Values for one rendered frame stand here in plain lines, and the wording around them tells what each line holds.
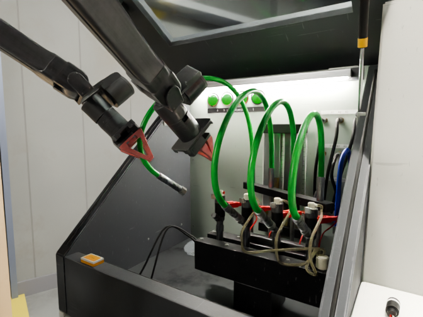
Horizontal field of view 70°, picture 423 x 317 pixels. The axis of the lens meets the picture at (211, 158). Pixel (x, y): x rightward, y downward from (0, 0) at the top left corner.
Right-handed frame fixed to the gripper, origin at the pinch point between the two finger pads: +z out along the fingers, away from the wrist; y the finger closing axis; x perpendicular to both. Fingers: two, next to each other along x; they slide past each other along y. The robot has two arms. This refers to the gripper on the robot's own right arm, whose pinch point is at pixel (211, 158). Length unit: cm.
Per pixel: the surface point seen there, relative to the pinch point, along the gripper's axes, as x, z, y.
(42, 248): 197, 61, -63
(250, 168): -18.6, -4.6, -4.2
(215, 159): -11.2, -7.3, -5.1
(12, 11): 200, -66, 55
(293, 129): -11.8, 7.4, 17.6
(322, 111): -9.8, 16.8, 34.0
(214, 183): -11.3, -3.9, -8.7
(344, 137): -16.1, 23.4, 29.8
